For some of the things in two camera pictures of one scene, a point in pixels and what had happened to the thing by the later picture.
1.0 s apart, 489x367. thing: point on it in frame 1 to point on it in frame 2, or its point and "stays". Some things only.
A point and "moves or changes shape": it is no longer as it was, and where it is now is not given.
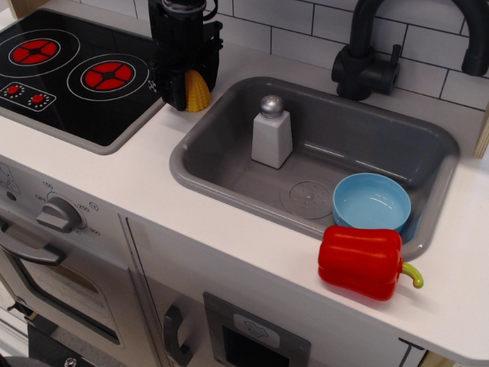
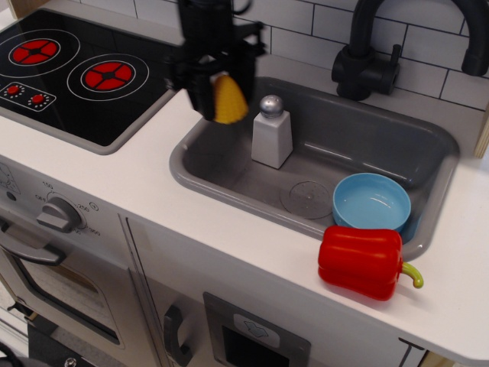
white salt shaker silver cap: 272,134 stays
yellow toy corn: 197,93 moves or changes shape
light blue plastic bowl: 371,200 stays
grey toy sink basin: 334,136 stays
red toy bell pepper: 364,261 stays
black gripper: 185,40 to 213,43
